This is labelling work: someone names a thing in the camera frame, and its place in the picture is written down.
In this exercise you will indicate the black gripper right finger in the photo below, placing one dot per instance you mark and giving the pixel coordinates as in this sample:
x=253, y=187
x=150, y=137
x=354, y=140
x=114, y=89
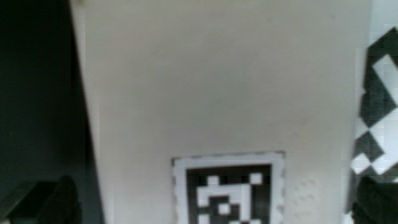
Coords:
x=375, y=204

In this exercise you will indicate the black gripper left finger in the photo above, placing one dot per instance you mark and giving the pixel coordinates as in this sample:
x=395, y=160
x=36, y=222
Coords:
x=43, y=203

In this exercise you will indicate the white cabinet body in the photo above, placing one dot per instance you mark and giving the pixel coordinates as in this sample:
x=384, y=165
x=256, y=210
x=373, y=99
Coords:
x=222, y=78

